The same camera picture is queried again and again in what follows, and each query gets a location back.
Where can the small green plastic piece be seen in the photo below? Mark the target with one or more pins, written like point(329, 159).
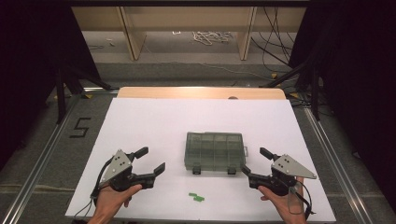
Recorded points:
point(192, 194)
point(199, 198)

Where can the person's left hand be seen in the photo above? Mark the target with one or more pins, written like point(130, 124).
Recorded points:
point(110, 200)

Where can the aluminium floor rail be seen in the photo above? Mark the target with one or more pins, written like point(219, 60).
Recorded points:
point(336, 168)
point(40, 165)

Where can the black curtain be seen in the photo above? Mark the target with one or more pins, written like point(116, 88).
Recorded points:
point(358, 77)
point(28, 62)

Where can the person's right hand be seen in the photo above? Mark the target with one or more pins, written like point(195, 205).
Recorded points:
point(286, 203)

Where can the smoky clear plastic organizer box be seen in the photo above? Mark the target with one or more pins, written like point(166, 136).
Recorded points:
point(214, 151)

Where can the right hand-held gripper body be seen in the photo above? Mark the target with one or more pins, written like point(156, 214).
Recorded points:
point(288, 168)

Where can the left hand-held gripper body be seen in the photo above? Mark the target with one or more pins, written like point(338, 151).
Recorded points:
point(120, 165)

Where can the white board sheet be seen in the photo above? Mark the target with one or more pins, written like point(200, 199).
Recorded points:
point(162, 124)

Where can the black metal stand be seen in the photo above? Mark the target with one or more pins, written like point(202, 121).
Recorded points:
point(315, 93)
point(60, 96)

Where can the beige wooden shelf unit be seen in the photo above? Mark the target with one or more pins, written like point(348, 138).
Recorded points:
point(134, 37)

